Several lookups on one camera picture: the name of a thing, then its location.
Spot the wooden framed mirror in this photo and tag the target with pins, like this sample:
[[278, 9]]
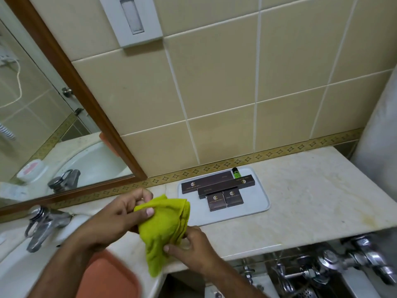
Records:
[[46, 114]]

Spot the person's right thumb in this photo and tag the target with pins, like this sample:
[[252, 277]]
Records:
[[173, 248]]

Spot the grey plastic tray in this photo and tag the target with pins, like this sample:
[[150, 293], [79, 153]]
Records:
[[251, 198]]

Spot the orange plastic basin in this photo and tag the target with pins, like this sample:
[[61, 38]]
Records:
[[108, 276]]

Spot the person's left forearm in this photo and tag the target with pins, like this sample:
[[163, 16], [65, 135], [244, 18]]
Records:
[[59, 270]]

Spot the chrome flush valve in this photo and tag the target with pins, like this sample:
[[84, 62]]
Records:
[[366, 257]]

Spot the perforated steel bin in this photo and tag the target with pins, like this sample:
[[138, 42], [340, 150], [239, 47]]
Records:
[[319, 287]]

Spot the person's left hand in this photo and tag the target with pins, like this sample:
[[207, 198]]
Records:
[[108, 221]]

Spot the yellow-green cleaning cloth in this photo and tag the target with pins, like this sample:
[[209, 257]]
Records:
[[161, 232]]

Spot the small green bottle black cap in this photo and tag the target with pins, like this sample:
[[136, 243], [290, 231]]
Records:
[[236, 173]]

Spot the grey wall dispenser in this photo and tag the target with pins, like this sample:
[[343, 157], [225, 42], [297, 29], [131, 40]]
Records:
[[131, 20]]

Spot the chrome sink faucet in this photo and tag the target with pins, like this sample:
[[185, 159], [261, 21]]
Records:
[[43, 226]]

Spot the person's right hand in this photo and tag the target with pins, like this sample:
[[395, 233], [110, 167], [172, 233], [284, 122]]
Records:
[[195, 254]]

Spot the person's right forearm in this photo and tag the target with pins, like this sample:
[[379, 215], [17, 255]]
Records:
[[231, 282]]

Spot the person's left thumb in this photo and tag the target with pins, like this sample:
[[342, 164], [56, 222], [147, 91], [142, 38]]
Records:
[[143, 213]]

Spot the small dark brown box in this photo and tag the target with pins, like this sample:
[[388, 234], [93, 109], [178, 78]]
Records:
[[233, 197], [216, 202]]

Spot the white sink basin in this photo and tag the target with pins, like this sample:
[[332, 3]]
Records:
[[18, 263]]

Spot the chrome angle valve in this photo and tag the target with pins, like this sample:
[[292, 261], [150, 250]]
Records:
[[294, 273]]

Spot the long dark brown box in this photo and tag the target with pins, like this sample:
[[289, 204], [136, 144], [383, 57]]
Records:
[[204, 183], [229, 186]]

